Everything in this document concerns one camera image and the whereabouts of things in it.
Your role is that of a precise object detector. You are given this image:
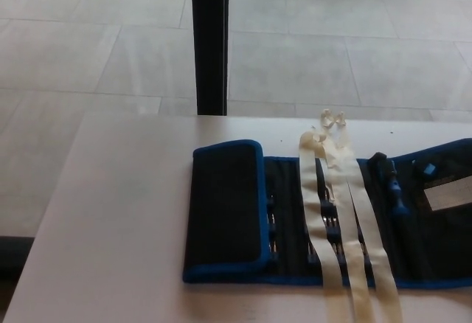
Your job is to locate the black blue-trimmed toolkit pouch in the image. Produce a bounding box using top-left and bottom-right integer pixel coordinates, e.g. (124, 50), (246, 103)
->
(182, 137), (472, 291)

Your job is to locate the masking tape strip curled end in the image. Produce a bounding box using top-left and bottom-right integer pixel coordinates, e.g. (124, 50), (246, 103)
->
(298, 130), (350, 323)

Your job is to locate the masking tape strip crumpled end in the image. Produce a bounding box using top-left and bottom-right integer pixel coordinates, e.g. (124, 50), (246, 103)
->
(319, 108), (375, 323)

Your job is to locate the white grid card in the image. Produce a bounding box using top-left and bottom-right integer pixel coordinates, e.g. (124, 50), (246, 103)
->
(423, 185), (472, 212)

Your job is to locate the black vertical post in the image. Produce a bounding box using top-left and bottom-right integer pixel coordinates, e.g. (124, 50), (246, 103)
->
(190, 0), (230, 117)

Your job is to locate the blue black screwdriver handle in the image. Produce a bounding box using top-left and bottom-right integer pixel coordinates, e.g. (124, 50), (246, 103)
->
(367, 151), (411, 228)

